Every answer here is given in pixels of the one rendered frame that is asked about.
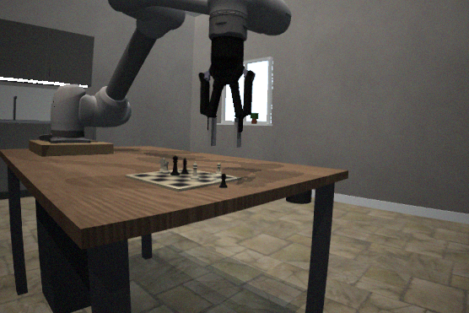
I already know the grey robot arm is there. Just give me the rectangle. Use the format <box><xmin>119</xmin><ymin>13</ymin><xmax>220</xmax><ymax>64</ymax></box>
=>
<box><xmin>39</xmin><ymin>0</ymin><xmax>292</xmax><ymax>143</ymax></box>

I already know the black and cream chessboard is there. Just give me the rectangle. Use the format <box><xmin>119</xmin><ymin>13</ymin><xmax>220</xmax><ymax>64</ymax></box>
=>
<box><xmin>125</xmin><ymin>169</ymin><xmax>242</xmax><ymax>192</ymax></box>

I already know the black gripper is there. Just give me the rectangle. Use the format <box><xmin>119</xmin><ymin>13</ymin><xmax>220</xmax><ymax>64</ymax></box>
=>
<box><xmin>198</xmin><ymin>35</ymin><xmax>256</xmax><ymax>148</ymax></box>

